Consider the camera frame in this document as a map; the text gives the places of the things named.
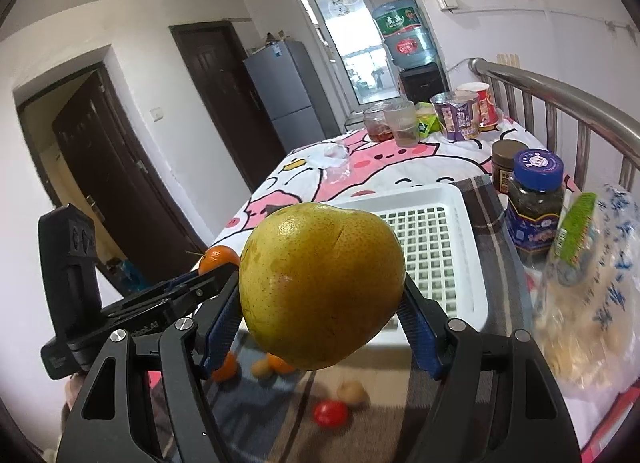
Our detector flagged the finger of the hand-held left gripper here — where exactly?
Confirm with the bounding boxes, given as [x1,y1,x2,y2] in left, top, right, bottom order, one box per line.
[102,263,240,336]

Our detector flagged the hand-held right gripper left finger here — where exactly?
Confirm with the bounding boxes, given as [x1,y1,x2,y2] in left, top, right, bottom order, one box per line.
[55,270,243,463]

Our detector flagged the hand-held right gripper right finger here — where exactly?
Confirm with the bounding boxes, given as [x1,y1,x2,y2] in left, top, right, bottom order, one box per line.
[397,275,583,463]

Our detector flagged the orange mandarin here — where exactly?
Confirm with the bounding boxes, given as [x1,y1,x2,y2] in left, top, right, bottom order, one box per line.
[267,353,297,375]
[212,350,240,383]

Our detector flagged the mandarin with stem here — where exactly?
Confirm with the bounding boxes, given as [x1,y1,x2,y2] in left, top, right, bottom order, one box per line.
[198,245,242,276]

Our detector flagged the white plastic perforated tray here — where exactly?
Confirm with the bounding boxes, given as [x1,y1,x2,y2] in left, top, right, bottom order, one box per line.
[327,184,488,344]

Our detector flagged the yellow-green pear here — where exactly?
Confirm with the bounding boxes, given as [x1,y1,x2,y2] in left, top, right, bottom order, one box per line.
[238,203,407,370]

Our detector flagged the red cherry tomato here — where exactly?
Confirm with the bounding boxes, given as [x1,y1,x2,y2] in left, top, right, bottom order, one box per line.
[313,399,349,429]

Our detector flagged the plaid woven cloth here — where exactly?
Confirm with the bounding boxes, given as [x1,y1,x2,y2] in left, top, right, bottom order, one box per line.
[205,175,531,463]

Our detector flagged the dark wooden door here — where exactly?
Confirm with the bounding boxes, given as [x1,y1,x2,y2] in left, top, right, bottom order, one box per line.
[50,68,208,289]
[170,20,286,191]

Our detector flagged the blue lid glass jar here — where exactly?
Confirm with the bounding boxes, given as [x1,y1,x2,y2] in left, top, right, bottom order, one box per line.
[504,148,568,269]

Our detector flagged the clear bag of noodles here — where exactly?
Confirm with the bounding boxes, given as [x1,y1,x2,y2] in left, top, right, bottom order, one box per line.
[532,184,640,396]

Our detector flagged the brown lid jar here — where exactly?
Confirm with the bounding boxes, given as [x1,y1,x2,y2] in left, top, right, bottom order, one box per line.
[491,139,530,195]

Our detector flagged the crumpled clear plastic wrap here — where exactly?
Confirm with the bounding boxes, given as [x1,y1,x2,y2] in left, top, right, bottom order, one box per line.
[320,140,353,184]

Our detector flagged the clear plastic cup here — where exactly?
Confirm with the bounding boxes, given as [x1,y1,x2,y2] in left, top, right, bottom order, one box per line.
[382,101,418,148]

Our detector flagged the glass jar with brown liquid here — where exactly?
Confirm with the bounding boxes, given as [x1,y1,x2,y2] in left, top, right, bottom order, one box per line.
[362,104,396,144]

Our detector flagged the green snack packet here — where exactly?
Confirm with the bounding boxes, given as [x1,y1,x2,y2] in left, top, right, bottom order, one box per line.
[415,102,443,138]

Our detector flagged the purple snack packet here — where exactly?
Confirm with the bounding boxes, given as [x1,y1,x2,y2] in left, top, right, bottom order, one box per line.
[430,91,483,142]

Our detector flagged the grey refrigerator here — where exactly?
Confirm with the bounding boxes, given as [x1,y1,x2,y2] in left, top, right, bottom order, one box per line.
[243,40,341,154]

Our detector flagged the red instant noodle cup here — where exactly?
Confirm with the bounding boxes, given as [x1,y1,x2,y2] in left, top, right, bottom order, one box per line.
[457,82,503,131]

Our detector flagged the black water dispenser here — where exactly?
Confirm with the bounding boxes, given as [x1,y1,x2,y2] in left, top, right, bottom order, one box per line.
[398,63,447,106]

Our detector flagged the red label water jug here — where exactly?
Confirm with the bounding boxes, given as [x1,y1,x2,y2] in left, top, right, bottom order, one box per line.
[383,27,436,70]

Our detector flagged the glass balcony door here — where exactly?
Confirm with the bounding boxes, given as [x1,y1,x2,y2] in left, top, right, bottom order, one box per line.
[292,0,406,106]

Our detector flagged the green label water jug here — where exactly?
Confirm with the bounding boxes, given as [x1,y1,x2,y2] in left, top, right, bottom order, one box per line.
[371,0,423,38]

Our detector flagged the metal bed rail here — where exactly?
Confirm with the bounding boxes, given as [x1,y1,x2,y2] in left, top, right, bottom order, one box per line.
[467,57,640,194]

